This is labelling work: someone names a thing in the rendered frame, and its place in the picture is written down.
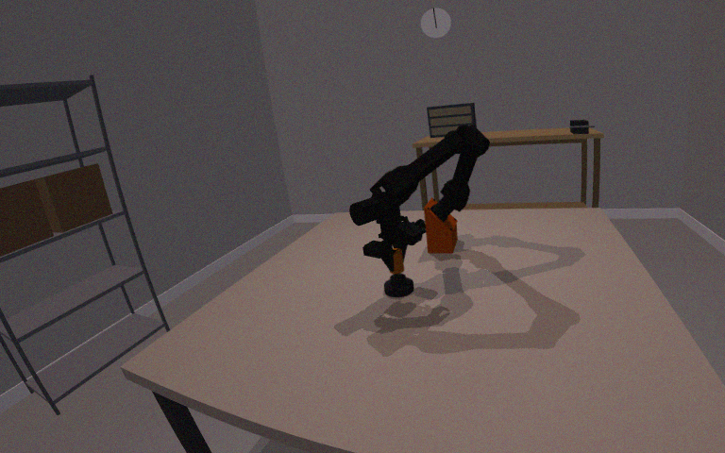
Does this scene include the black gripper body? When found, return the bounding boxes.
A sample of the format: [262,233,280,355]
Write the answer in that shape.
[362,214,404,259]

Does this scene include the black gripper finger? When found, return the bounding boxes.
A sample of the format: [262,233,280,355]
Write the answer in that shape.
[382,250,396,272]
[393,241,408,262]

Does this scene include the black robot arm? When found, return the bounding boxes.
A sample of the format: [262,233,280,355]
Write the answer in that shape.
[349,125,490,245]

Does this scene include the orange knob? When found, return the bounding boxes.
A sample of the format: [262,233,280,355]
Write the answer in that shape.
[390,248,404,275]

